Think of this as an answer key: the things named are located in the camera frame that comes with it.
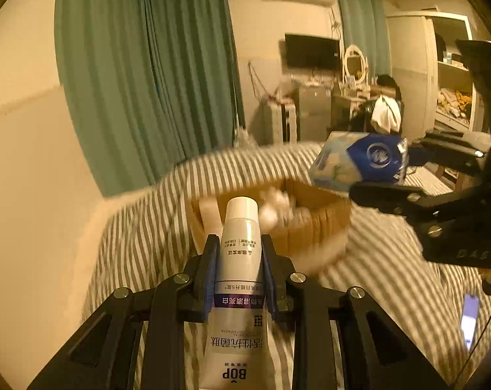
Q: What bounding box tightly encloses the blue tissue pack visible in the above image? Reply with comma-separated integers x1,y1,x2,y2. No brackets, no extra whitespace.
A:
309,131,409,192

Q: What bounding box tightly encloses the small green window curtain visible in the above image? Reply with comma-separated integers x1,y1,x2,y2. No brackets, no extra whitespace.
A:
338,0,391,78

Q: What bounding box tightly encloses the white towel on chair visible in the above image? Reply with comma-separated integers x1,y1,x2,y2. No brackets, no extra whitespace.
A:
371,95,401,135

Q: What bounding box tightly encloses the white suitcase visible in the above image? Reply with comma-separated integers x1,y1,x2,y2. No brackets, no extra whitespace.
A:
263,98,297,144

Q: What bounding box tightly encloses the white oval vanity mirror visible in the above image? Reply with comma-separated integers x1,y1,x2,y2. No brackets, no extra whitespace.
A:
342,44,369,87

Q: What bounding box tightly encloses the large green curtain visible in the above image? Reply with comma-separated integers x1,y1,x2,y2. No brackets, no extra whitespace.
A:
55,0,245,196

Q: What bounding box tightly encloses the black chair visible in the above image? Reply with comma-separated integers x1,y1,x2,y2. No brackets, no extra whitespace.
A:
348,74,404,135

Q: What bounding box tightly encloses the wooden dressing table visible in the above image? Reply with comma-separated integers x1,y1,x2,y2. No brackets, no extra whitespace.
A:
330,92,371,131

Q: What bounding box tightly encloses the silver mini fridge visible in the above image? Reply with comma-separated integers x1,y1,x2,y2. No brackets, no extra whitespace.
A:
293,86,332,142

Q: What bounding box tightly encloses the white wardrobe shelving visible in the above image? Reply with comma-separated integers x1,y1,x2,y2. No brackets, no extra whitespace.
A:
386,11,485,140

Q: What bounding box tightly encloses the white toothpaste tube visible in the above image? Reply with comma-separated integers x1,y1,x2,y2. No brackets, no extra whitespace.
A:
199,196,268,389

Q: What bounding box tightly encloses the white plush toy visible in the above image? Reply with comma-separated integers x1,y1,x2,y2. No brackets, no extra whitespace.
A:
259,187,311,233

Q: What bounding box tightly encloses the smartphone with lit screen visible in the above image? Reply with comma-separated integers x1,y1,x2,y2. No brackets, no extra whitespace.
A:
460,293,480,350

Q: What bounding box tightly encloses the open cardboard box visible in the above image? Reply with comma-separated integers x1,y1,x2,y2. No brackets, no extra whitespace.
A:
186,179,351,275

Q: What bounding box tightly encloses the black wall television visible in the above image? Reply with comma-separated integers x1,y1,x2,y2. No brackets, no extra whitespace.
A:
285,33,342,72

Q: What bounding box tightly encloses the green checkered duvet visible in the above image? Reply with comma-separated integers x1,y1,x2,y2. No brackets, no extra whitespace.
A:
82,143,491,384

